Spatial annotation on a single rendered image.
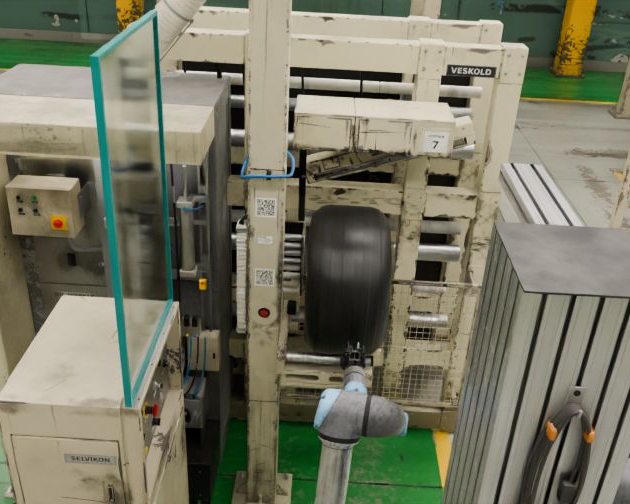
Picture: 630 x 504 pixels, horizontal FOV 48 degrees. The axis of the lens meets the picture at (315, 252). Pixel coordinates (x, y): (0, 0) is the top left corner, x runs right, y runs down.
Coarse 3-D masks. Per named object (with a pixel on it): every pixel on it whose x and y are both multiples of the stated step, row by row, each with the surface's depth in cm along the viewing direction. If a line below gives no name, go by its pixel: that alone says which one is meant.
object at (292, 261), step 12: (288, 228) 318; (300, 228) 318; (288, 240) 321; (300, 240) 307; (288, 252) 310; (300, 252) 310; (288, 264) 314; (300, 264) 327; (288, 276) 314; (300, 276) 314; (288, 288) 318; (300, 288) 316
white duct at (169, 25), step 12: (168, 0) 250; (180, 0) 249; (192, 0) 249; (204, 0) 252; (168, 12) 251; (180, 12) 251; (192, 12) 253; (168, 24) 253; (180, 24) 255; (168, 36) 256
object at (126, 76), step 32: (128, 32) 171; (96, 64) 150; (128, 64) 174; (96, 96) 153; (128, 96) 176; (160, 96) 208; (128, 128) 177; (160, 128) 212; (128, 160) 179; (160, 160) 214; (128, 192) 181; (160, 192) 217; (128, 224) 182; (160, 224) 219; (128, 256) 184; (160, 256) 222; (128, 288) 186; (160, 288) 224; (128, 320) 188; (160, 320) 227; (128, 352) 190; (128, 384) 190
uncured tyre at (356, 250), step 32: (320, 224) 259; (352, 224) 258; (384, 224) 262; (320, 256) 251; (352, 256) 251; (384, 256) 253; (320, 288) 250; (352, 288) 249; (384, 288) 251; (320, 320) 253; (352, 320) 252; (384, 320) 256; (320, 352) 270
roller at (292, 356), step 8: (288, 352) 278; (296, 352) 278; (304, 352) 278; (312, 352) 278; (288, 360) 277; (296, 360) 277; (304, 360) 277; (312, 360) 277; (320, 360) 277; (328, 360) 277; (336, 360) 277; (368, 360) 277
